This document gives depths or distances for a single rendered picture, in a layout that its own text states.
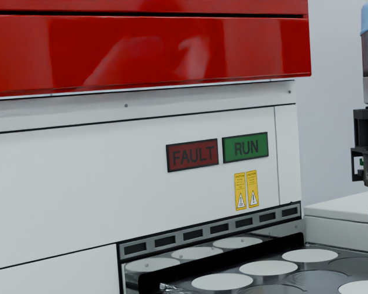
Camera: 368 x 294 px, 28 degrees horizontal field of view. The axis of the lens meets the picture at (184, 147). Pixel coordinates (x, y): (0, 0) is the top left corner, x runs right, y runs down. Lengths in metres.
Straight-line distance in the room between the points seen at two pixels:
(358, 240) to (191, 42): 0.50
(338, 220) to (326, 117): 2.46
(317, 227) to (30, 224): 0.61
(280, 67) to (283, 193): 0.25
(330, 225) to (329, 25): 2.56
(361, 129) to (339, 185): 2.88
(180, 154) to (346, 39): 2.83
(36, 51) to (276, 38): 0.49
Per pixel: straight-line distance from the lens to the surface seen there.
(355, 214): 1.42
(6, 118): 1.09
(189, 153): 1.28
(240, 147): 1.36
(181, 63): 1.21
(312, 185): 3.81
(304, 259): 1.34
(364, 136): 1.11
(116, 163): 1.19
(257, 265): 1.31
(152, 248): 1.25
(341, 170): 3.99
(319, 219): 1.47
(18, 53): 1.05
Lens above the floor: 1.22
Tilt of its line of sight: 5 degrees down
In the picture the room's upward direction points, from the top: 4 degrees counter-clockwise
